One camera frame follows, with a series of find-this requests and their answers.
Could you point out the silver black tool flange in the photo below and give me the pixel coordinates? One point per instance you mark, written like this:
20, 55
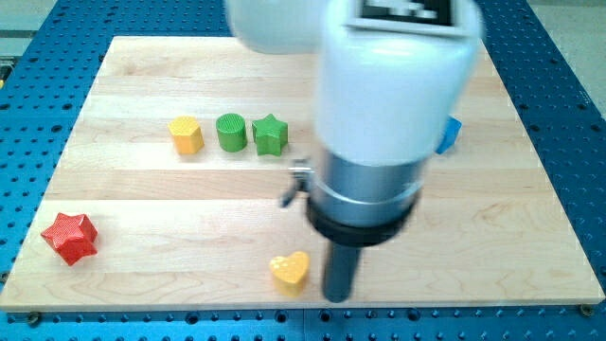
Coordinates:
353, 204

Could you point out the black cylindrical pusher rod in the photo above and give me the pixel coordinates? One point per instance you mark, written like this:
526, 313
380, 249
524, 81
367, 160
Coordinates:
339, 271

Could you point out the yellow heart block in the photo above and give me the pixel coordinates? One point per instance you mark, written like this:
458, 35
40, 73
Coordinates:
290, 273

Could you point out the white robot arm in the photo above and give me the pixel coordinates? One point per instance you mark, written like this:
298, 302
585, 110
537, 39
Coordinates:
389, 75

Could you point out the yellow hexagon block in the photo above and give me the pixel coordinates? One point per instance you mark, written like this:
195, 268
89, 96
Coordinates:
186, 134

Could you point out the green star block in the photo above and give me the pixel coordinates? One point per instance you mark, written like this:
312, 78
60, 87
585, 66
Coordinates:
270, 135

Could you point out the blue block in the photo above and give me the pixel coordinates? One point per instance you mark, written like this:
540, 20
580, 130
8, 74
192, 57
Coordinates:
450, 135

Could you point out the green cylinder block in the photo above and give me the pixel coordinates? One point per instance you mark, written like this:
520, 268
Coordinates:
231, 132

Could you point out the wooden board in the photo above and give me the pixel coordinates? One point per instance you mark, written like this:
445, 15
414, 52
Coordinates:
198, 231

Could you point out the fiducial marker tag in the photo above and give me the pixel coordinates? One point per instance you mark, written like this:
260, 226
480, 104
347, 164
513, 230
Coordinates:
424, 17

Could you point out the red star block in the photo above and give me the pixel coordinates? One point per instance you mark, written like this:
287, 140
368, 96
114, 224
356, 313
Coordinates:
71, 237

